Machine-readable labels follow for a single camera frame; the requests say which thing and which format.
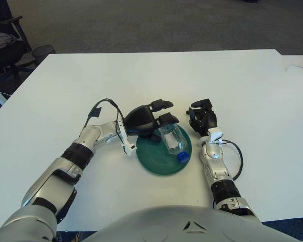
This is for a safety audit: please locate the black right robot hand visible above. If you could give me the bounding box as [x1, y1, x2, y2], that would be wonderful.
[186, 98, 217, 137]

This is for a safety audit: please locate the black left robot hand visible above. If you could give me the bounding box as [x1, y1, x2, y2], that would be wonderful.
[123, 99, 180, 143]

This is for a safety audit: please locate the clear bottle with blue cap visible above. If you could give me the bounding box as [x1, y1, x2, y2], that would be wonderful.
[157, 123, 190, 164]

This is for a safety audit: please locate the green round plate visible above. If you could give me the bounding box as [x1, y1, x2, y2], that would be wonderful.
[135, 125, 192, 176]

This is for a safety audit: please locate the silver robot torso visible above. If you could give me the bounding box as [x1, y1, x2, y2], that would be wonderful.
[83, 205, 303, 242]

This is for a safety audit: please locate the black mesh wastebasket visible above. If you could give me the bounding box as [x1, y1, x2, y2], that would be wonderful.
[31, 45, 57, 63]

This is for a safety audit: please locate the black office chair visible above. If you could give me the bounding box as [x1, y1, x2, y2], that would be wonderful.
[0, 0, 36, 81]

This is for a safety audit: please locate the grey cloth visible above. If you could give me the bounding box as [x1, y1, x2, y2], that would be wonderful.
[0, 32, 17, 48]

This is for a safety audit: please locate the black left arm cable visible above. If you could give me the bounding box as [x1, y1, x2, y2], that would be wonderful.
[84, 98, 128, 142]

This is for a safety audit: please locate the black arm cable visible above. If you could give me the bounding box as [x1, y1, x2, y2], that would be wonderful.
[84, 98, 128, 142]
[222, 139, 243, 181]

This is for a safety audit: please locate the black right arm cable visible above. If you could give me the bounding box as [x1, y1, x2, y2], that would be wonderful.
[222, 139, 243, 181]

